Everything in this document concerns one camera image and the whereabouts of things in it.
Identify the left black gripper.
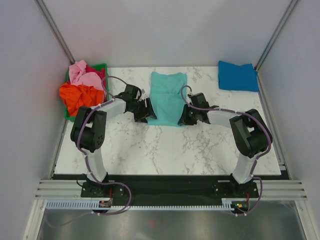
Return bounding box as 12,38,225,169
129,98,157,124

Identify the teal t shirt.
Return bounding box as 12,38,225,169
147,71,188,127

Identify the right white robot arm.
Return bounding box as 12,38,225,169
178,91,273,197

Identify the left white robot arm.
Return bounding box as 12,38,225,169
70,84,157,198

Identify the orange t shirt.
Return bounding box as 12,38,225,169
59,83,105,117

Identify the folded blue t shirt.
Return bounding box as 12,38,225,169
218,60,259,93

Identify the crimson t shirt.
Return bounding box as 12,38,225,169
86,64,108,90

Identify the pink t shirt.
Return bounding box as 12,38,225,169
67,60,106,95

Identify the green plastic bin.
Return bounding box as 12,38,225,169
59,60,108,122

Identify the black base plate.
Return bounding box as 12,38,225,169
80,174,258,207

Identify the white slotted cable duct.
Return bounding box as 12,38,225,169
45,198,237,211

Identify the aluminium frame rail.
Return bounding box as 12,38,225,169
36,177,307,200

